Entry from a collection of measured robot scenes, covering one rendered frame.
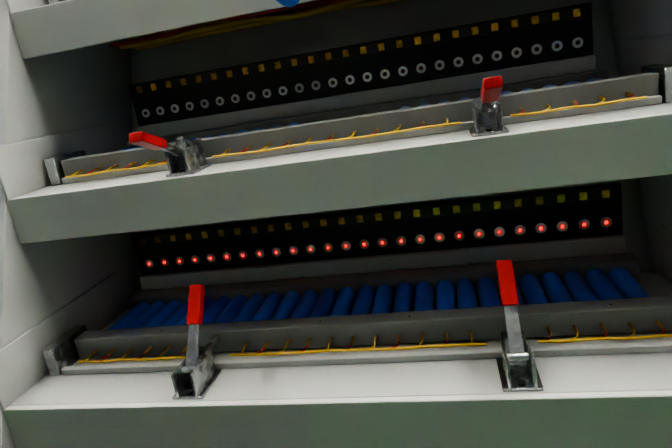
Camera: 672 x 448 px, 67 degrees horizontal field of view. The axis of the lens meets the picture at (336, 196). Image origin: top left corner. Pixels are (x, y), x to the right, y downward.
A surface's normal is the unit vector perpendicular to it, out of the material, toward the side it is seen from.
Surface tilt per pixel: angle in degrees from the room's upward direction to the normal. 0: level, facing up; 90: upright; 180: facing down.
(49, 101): 90
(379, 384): 22
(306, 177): 113
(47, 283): 90
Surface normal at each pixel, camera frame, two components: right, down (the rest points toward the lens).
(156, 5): -0.18, 0.26
